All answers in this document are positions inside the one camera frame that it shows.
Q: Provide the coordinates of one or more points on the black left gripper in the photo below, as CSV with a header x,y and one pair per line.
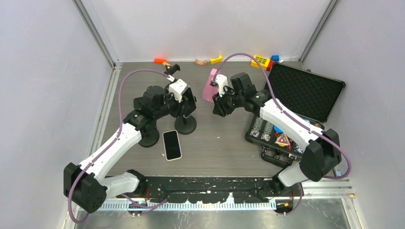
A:
x,y
179,108

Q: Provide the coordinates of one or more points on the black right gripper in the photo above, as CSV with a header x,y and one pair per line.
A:
x,y
220,108

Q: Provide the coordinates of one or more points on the black phone stand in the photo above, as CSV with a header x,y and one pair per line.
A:
x,y
150,136
185,126
170,70

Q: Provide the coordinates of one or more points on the smartphone with cream case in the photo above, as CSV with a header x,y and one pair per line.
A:
x,y
172,145

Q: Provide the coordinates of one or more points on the smartphone with clear case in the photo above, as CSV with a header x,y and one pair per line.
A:
x,y
190,102

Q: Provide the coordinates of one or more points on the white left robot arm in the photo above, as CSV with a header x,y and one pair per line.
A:
x,y
87,184

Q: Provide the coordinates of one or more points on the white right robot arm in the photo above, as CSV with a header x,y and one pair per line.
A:
x,y
321,148

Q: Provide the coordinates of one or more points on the pink wedge stand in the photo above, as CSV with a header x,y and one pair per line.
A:
x,y
209,91

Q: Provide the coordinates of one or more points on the yellow arch block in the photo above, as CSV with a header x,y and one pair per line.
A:
x,y
216,60

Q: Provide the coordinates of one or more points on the tan arch block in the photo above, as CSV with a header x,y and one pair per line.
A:
x,y
200,62

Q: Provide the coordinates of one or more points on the orange wooden block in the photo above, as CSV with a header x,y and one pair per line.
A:
x,y
159,61

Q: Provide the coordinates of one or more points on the yellow toy brick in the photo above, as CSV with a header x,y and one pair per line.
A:
x,y
261,60

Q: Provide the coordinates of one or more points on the blue round game chip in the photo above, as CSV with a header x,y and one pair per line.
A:
x,y
278,130

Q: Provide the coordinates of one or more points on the red toy brick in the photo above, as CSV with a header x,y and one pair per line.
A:
x,y
269,66

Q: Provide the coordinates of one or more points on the red triangle game piece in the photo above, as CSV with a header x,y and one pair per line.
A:
x,y
282,140

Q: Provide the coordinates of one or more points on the blue toy brick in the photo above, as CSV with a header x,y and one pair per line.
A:
x,y
275,58

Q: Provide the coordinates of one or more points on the black foam-lined case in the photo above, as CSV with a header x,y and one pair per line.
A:
x,y
311,96

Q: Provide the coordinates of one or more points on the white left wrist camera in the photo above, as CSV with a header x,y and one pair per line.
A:
x,y
177,89

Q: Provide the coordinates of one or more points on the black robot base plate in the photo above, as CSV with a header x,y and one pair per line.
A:
x,y
209,190

